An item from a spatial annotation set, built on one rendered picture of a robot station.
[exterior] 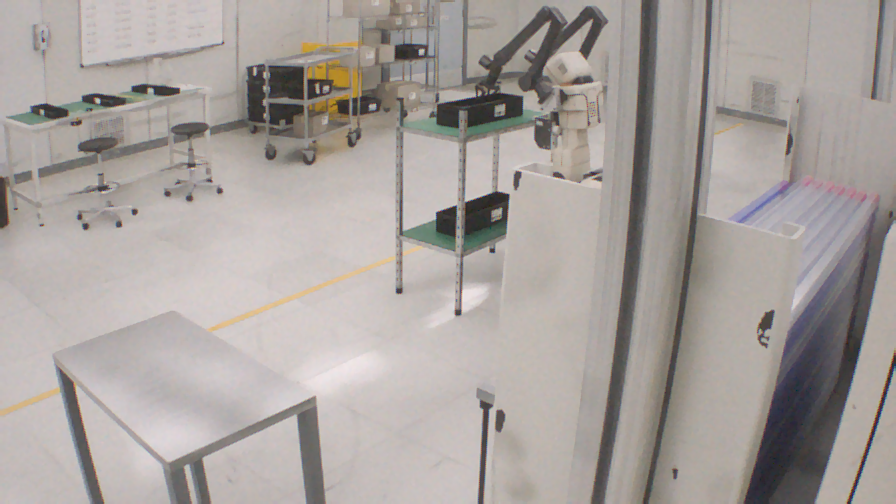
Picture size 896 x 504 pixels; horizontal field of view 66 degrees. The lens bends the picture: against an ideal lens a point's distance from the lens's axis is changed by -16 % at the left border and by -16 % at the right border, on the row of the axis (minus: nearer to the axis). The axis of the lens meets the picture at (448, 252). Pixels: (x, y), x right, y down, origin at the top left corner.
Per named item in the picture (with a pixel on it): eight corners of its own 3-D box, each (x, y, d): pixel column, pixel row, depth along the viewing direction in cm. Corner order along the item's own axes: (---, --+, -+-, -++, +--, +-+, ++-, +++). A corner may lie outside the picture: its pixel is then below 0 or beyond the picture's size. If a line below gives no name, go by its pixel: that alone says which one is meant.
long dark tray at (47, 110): (29, 112, 578) (29, 105, 576) (46, 109, 589) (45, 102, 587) (52, 120, 539) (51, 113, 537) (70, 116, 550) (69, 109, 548)
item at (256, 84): (243, 133, 843) (242, 66, 816) (274, 126, 877) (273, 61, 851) (282, 141, 807) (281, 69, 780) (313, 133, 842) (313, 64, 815)
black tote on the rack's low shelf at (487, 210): (459, 238, 435) (459, 219, 431) (434, 231, 445) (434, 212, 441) (519, 214, 476) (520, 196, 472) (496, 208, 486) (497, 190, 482)
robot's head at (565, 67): (596, 72, 398) (580, 49, 400) (576, 75, 383) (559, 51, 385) (577, 87, 408) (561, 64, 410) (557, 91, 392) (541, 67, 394)
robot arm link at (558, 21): (563, 17, 360) (573, 17, 367) (541, 3, 365) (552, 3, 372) (527, 94, 385) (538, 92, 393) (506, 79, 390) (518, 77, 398)
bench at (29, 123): (9, 209, 589) (-2, 117, 560) (174, 164, 720) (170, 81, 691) (38, 228, 544) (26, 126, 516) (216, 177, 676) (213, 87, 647)
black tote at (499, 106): (462, 129, 414) (462, 108, 410) (436, 124, 423) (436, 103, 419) (523, 114, 456) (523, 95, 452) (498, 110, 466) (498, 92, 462)
